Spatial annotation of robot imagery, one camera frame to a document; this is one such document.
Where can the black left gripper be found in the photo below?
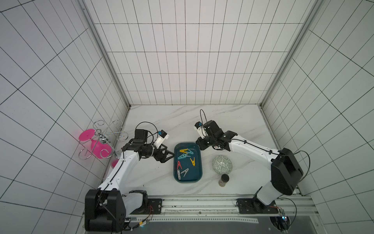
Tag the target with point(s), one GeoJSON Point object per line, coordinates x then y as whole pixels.
{"type": "Point", "coordinates": [162, 159]}

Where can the green patterned ceramic bowl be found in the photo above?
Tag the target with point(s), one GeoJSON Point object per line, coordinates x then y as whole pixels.
{"type": "Point", "coordinates": [222, 165]}

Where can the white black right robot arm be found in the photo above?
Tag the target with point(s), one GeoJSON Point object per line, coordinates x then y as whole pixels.
{"type": "Point", "coordinates": [286, 172]}

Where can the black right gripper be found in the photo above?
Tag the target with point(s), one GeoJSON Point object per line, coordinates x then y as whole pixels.
{"type": "Point", "coordinates": [206, 141]}

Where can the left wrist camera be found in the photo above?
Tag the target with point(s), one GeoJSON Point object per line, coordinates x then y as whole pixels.
{"type": "Point", "coordinates": [161, 137]}

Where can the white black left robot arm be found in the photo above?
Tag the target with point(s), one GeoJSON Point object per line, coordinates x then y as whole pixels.
{"type": "Point", "coordinates": [106, 209]}

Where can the silver wire glass rack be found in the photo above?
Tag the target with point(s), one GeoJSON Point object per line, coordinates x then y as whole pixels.
{"type": "Point", "coordinates": [114, 129]}

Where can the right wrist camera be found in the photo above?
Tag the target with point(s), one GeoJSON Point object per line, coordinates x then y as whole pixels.
{"type": "Point", "coordinates": [200, 129]}

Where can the aluminium mounting rail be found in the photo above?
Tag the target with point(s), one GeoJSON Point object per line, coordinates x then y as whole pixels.
{"type": "Point", "coordinates": [222, 208]}

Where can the black cap spice jar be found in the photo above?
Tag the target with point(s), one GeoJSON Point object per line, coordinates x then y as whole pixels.
{"type": "Point", "coordinates": [224, 179]}

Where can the teal plastic storage box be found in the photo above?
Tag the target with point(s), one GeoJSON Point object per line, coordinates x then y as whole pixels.
{"type": "Point", "coordinates": [195, 172]}

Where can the teal clothespin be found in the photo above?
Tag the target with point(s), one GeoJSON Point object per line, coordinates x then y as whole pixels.
{"type": "Point", "coordinates": [183, 156]}

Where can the pink wine glass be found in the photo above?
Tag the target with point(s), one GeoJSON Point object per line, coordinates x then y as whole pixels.
{"type": "Point", "coordinates": [95, 144]}

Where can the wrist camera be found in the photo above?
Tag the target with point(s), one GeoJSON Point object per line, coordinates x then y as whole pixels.
{"type": "Point", "coordinates": [200, 129]}
{"type": "Point", "coordinates": [161, 137]}

